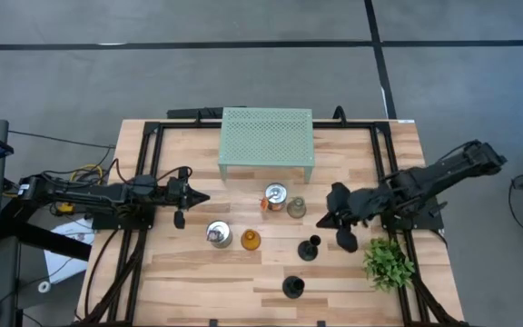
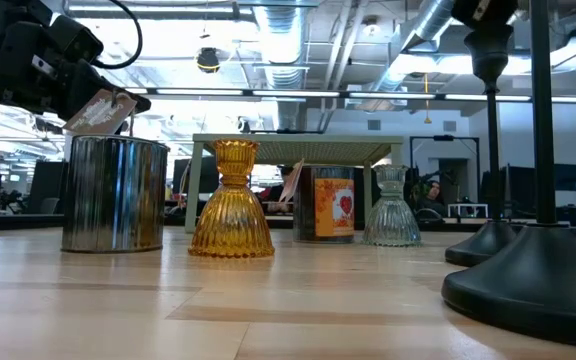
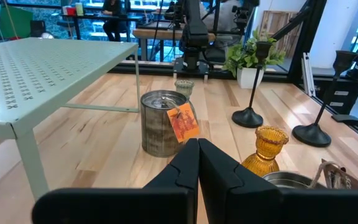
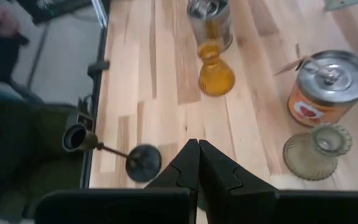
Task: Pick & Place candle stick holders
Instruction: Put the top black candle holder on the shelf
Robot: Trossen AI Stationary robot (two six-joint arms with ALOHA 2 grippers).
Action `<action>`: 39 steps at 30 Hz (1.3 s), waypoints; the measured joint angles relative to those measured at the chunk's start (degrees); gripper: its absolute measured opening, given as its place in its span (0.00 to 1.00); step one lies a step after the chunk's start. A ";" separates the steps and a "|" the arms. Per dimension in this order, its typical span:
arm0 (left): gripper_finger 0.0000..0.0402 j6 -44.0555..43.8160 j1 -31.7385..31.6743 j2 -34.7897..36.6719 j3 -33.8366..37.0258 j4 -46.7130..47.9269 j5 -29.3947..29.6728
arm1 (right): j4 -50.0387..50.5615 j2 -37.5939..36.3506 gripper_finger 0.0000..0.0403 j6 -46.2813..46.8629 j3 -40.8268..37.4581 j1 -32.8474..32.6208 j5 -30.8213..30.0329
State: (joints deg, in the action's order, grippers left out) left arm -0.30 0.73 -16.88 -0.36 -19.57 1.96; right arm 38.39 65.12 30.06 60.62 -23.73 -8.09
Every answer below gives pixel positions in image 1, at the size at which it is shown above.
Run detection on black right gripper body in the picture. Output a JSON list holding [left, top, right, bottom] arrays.
[[326, 181, 388, 253]]

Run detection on green plant in white pot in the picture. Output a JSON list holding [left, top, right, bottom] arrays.
[[361, 236, 416, 292]]

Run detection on white paper sheets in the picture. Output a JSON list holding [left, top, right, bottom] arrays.
[[43, 217, 95, 285]]

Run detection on black aluminium table frame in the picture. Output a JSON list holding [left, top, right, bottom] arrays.
[[77, 118, 469, 327]]

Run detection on candle tin with orange label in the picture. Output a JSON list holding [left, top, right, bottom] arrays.
[[264, 182, 289, 213]]

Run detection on thin black floor cable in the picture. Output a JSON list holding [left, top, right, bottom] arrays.
[[9, 130, 116, 150]]

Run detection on grey glass jar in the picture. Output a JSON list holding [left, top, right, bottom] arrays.
[[205, 220, 233, 249]]

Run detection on amber glass candle holder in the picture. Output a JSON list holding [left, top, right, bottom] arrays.
[[240, 228, 262, 252]]

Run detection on black metal candlestick holder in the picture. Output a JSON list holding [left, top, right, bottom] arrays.
[[281, 275, 306, 300], [297, 234, 322, 263]]

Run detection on clear glass candle holder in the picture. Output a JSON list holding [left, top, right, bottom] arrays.
[[286, 195, 308, 220]]

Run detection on green perforated metal shelf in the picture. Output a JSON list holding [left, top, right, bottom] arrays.
[[217, 107, 316, 184]]

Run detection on black support beam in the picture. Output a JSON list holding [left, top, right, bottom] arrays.
[[0, 199, 94, 263]]

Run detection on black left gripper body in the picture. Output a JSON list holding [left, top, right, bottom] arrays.
[[166, 175, 193, 230]]

